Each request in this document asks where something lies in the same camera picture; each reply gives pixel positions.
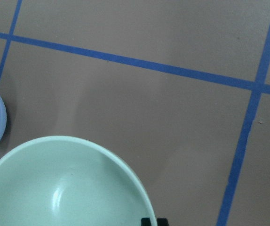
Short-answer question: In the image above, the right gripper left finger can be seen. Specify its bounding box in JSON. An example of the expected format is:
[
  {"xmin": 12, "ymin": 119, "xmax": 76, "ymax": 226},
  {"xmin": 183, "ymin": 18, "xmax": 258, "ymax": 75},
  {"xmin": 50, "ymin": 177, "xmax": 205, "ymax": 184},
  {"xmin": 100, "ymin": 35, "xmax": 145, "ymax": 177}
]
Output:
[{"xmin": 141, "ymin": 218, "xmax": 151, "ymax": 226}]

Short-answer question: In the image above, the green bowl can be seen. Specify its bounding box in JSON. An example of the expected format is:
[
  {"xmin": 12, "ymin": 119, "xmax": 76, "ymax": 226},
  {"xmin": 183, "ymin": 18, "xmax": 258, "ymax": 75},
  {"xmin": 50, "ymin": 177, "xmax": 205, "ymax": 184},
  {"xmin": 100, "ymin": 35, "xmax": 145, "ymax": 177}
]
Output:
[{"xmin": 0, "ymin": 136, "xmax": 157, "ymax": 226}]

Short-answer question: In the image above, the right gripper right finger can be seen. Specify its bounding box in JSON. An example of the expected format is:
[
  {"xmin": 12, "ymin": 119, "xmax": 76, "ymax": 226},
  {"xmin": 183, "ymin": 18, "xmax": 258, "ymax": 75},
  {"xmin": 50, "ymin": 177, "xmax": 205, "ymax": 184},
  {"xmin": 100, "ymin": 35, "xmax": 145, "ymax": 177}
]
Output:
[{"xmin": 157, "ymin": 218, "xmax": 169, "ymax": 226}]

